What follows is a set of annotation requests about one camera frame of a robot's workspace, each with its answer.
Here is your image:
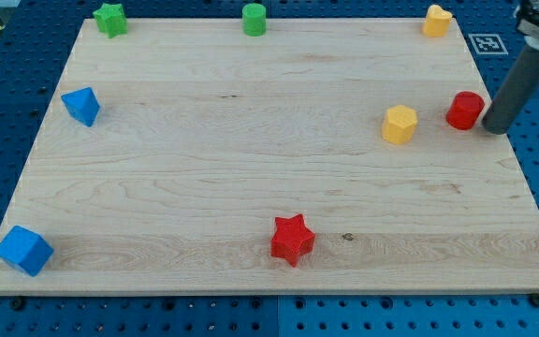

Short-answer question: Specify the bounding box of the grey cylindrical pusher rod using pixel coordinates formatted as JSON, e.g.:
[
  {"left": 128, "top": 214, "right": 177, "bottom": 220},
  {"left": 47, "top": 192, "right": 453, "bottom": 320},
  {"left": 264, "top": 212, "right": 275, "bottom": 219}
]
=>
[{"left": 482, "top": 44, "right": 539, "bottom": 135}]

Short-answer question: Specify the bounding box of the blue cube block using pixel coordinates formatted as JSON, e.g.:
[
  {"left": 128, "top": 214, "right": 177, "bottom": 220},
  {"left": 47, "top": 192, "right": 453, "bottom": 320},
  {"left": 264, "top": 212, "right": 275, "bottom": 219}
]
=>
[{"left": 0, "top": 226, "right": 54, "bottom": 277}]

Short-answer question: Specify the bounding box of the red star block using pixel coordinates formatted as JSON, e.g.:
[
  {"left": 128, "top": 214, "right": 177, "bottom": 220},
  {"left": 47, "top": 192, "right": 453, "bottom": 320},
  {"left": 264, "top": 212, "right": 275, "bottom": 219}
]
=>
[{"left": 270, "top": 213, "right": 315, "bottom": 268}]

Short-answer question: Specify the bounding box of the yellow heart block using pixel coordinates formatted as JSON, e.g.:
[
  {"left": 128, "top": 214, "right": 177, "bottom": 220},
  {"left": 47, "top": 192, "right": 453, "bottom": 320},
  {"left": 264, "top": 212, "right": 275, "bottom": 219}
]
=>
[{"left": 422, "top": 4, "right": 453, "bottom": 37}]

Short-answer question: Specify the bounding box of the red cylinder block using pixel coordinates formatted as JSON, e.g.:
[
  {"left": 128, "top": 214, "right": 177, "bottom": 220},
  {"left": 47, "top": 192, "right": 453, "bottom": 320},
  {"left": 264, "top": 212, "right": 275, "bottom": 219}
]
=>
[{"left": 445, "top": 91, "right": 485, "bottom": 130}]

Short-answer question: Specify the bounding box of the wooden board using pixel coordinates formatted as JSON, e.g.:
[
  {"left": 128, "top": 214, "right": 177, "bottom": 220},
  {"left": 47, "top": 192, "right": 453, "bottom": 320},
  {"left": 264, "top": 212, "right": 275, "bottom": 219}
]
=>
[{"left": 0, "top": 18, "right": 539, "bottom": 297}]

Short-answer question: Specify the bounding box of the green cylinder block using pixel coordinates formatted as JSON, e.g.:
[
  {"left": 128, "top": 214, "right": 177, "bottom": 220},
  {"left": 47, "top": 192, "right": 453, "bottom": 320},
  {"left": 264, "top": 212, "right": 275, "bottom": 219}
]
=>
[{"left": 241, "top": 3, "right": 267, "bottom": 37}]

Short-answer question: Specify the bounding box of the yellow hexagon block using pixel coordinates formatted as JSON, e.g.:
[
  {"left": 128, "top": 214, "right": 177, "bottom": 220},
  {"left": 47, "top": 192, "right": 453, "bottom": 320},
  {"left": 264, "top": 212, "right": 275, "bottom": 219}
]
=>
[{"left": 381, "top": 105, "right": 418, "bottom": 145}]

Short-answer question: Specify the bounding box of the blue triangle block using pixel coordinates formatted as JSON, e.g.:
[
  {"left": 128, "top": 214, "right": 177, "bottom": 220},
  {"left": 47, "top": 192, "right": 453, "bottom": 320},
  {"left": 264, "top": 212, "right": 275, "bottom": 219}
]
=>
[{"left": 61, "top": 87, "right": 100, "bottom": 127}]

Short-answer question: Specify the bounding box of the fiducial marker tag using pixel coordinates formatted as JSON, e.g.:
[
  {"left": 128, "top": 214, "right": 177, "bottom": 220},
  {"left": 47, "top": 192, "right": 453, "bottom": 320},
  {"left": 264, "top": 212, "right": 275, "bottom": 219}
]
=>
[{"left": 468, "top": 33, "right": 508, "bottom": 55}]

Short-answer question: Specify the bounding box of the green star block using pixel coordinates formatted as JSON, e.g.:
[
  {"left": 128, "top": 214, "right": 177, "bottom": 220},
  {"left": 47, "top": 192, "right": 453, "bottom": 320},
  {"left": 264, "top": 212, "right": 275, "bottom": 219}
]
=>
[{"left": 93, "top": 3, "right": 127, "bottom": 38}]

